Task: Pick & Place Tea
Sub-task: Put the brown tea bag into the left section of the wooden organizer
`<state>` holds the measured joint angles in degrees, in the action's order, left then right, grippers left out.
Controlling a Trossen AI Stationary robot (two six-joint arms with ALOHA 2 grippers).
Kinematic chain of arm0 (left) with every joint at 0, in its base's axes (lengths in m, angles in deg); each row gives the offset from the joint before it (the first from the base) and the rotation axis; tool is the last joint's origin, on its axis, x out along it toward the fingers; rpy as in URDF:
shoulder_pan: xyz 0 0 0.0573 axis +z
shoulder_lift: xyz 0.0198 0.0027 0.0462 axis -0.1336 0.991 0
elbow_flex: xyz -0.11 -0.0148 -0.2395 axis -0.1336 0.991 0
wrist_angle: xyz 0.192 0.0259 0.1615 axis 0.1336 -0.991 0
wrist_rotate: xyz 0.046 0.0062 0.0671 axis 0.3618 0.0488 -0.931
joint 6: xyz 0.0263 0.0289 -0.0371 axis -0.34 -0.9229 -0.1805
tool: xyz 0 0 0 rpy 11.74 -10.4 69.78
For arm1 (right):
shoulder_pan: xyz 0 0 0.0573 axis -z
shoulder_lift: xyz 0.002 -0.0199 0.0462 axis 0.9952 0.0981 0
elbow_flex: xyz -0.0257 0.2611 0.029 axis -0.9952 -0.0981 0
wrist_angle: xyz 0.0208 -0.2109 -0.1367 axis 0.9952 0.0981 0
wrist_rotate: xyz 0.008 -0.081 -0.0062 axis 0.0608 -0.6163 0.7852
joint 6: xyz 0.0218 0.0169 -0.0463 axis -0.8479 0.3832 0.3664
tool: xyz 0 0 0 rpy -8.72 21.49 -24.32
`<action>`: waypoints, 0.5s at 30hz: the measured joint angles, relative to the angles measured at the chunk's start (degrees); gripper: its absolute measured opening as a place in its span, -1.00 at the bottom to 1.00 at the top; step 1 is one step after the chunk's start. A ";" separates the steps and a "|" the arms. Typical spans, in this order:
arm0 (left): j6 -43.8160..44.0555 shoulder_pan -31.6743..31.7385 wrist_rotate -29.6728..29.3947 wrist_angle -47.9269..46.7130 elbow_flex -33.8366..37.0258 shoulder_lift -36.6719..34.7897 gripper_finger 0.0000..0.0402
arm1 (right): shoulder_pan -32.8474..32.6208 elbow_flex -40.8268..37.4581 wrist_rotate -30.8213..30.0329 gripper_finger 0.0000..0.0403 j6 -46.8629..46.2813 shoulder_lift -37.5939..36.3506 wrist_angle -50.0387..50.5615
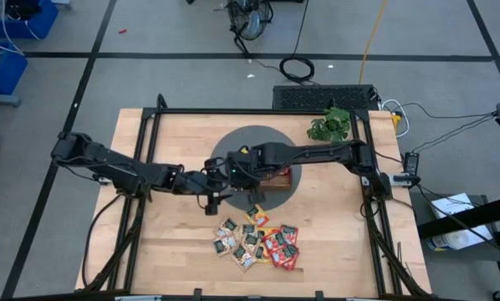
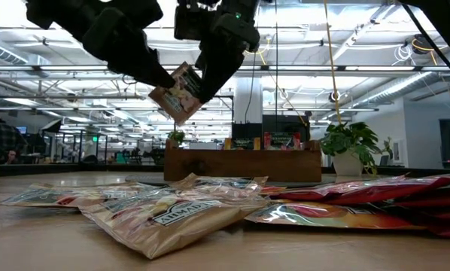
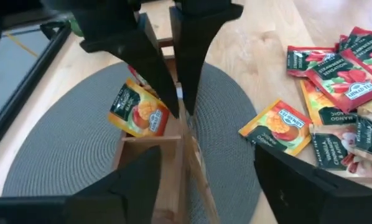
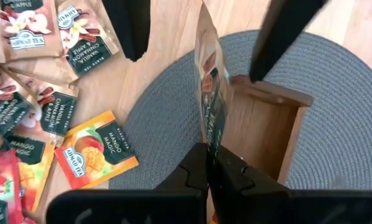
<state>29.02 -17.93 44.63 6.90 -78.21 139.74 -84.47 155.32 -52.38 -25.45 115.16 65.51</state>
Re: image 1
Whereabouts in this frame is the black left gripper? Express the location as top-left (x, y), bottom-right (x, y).
top-left (197, 157), bottom-right (234, 217)

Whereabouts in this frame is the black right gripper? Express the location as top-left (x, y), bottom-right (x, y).
top-left (227, 148), bottom-right (268, 206)

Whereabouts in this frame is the silver brown tea packet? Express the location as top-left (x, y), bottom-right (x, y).
top-left (232, 246), bottom-right (258, 273)

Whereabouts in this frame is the wooden tea organizer box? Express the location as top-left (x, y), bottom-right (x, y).
top-left (258, 166), bottom-right (293, 192)

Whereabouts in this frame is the grey round woven placemat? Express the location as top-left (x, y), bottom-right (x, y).
top-left (210, 125), bottom-right (304, 212)

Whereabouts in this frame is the green plant in white pot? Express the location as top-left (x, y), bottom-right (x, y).
top-left (306, 106), bottom-right (352, 144)

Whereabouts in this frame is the black perforated computer case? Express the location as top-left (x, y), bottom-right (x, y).
top-left (272, 84), bottom-right (380, 112)

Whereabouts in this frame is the small black control box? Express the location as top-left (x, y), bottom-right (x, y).
top-left (403, 151), bottom-right (421, 176)

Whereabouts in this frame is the grey side table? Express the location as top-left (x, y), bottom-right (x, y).
top-left (409, 192), bottom-right (500, 263)

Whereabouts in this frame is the black floor fan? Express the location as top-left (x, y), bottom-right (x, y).
top-left (226, 0), bottom-right (275, 43)

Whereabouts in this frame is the white booklet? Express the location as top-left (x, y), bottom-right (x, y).
top-left (429, 191), bottom-right (476, 219)

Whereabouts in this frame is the white round disc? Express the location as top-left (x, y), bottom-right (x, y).
top-left (425, 225), bottom-right (494, 253)

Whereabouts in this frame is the black metal bar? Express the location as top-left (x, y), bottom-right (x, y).
top-left (416, 203), bottom-right (500, 240)

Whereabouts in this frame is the blue plastic bin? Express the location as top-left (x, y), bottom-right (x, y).
top-left (0, 0), bottom-right (60, 41)
top-left (0, 40), bottom-right (28, 96)

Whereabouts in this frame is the black left arm base cable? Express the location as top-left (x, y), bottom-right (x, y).
top-left (80, 192), bottom-right (125, 290)

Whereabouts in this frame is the coiled black cable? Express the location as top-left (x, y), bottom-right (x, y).
top-left (278, 0), bottom-right (317, 84)

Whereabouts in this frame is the white looped cable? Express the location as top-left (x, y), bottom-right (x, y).
top-left (380, 99), bottom-right (411, 140)

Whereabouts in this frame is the yellow hanging cord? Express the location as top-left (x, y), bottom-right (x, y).
top-left (357, 0), bottom-right (389, 85)

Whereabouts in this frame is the thin black cable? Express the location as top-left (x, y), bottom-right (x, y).
top-left (400, 101), bottom-right (498, 155)

